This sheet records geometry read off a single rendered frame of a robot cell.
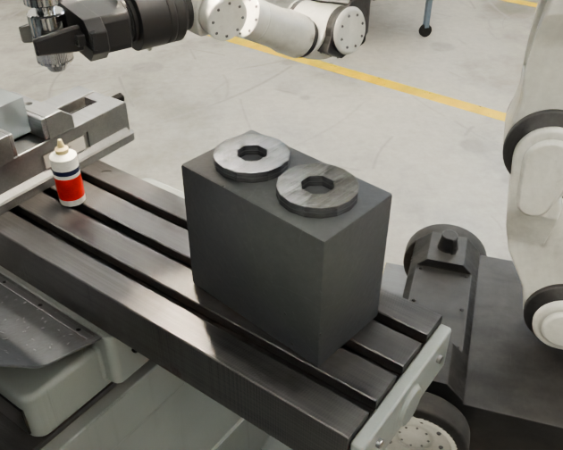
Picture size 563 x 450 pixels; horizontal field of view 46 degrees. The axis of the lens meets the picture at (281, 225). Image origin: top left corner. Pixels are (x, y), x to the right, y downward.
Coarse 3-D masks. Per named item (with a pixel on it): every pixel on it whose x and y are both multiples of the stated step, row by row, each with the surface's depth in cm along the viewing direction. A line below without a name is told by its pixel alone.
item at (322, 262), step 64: (192, 192) 79; (256, 192) 73; (320, 192) 73; (384, 192) 73; (192, 256) 86; (256, 256) 75; (320, 256) 67; (384, 256) 78; (256, 320) 81; (320, 320) 72
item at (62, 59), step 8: (32, 24) 83; (56, 24) 83; (64, 24) 85; (32, 32) 84; (40, 32) 83; (48, 32) 83; (40, 56) 85; (48, 56) 85; (56, 56) 85; (64, 56) 86; (72, 56) 88; (40, 64) 86; (48, 64) 86; (56, 64) 86; (64, 64) 86
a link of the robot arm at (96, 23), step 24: (72, 0) 89; (96, 0) 90; (120, 0) 88; (144, 0) 88; (72, 24) 87; (96, 24) 83; (120, 24) 86; (144, 24) 88; (168, 24) 90; (96, 48) 84; (120, 48) 88; (144, 48) 92
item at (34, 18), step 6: (54, 6) 85; (30, 12) 83; (36, 12) 83; (54, 12) 83; (60, 12) 83; (30, 18) 83; (36, 18) 82; (42, 18) 82; (48, 18) 82; (54, 18) 83; (60, 18) 83; (36, 24) 83; (42, 24) 83; (48, 24) 83
